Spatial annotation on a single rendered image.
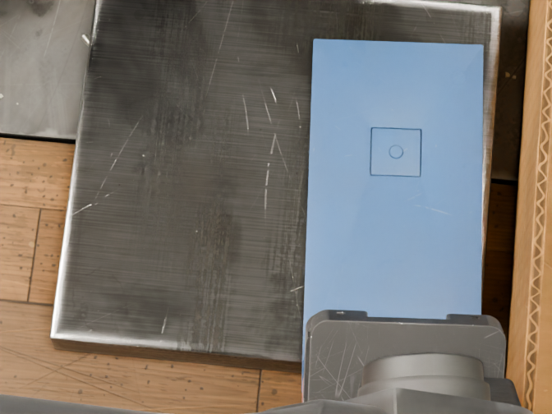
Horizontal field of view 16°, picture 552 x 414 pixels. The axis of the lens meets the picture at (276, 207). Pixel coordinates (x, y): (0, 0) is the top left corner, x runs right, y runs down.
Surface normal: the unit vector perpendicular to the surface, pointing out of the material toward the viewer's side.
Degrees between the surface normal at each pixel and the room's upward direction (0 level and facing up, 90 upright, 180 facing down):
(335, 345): 30
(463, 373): 36
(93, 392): 0
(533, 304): 0
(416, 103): 0
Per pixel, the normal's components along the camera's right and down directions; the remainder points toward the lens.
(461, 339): -0.01, 0.22
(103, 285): 0.00, -0.29
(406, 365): -0.34, -0.27
